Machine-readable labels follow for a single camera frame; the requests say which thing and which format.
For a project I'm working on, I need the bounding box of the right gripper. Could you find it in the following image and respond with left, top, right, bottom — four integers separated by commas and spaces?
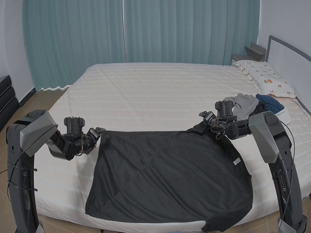
210, 119, 229, 133

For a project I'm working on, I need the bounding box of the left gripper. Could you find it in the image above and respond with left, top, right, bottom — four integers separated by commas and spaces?
76, 133, 99, 155

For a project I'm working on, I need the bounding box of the black T-shirt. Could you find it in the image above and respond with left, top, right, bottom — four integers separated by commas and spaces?
85, 122, 253, 232

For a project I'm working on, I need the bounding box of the pile of clothes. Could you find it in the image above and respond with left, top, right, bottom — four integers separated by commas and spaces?
224, 93, 291, 126

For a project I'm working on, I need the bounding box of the bed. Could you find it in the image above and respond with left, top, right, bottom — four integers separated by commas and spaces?
32, 35, 311, 231

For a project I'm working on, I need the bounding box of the white printed pillow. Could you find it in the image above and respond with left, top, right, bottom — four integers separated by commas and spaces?
232, 60, 297, 98

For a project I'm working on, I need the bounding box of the grey bedside table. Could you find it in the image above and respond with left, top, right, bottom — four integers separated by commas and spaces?
231, 42, 266, 65

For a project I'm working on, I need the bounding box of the black chest of drawers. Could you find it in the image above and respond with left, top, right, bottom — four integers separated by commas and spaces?
0, 75, 19, 133

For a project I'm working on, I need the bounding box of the blue-green curtain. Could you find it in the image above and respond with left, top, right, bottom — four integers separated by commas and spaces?
124, 0, 260, 66
22, 0, 127, 92

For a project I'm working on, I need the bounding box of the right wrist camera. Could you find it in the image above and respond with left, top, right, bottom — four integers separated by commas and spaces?
204, 113, 217, 127

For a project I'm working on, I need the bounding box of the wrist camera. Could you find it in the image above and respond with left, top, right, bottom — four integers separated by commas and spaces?
86, 128, 101, 141
204, 113, 217, 127

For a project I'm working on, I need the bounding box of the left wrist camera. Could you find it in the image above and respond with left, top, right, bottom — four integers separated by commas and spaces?
86, 128, 101, 141

